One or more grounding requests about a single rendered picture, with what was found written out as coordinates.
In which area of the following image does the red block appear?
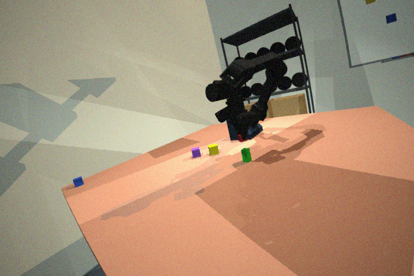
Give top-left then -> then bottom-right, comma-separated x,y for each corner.
238,134 -> 247,143

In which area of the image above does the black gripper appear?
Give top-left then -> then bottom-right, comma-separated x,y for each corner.
225,95 -> 258,140

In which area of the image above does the small blue block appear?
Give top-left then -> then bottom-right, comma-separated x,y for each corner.
73,176 -> 84,187

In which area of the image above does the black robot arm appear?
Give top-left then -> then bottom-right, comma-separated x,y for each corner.
205,52 -> 288,128

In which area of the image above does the small green block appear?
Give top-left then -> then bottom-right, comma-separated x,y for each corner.
242,154 -> 252,163
241,148 -> 251,156

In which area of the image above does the purple block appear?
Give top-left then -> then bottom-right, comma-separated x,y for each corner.
191,147 -> 201,159

